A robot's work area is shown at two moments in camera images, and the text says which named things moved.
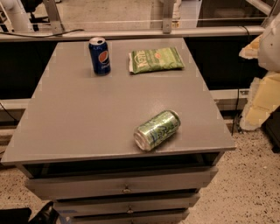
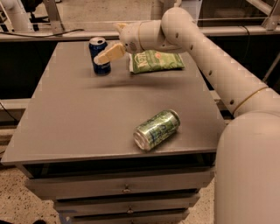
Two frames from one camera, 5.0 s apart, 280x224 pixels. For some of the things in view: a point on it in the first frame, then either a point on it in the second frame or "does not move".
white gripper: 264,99 to 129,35
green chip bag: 151,59 does not move
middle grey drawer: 74,205 does not move
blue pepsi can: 100,57 does not move
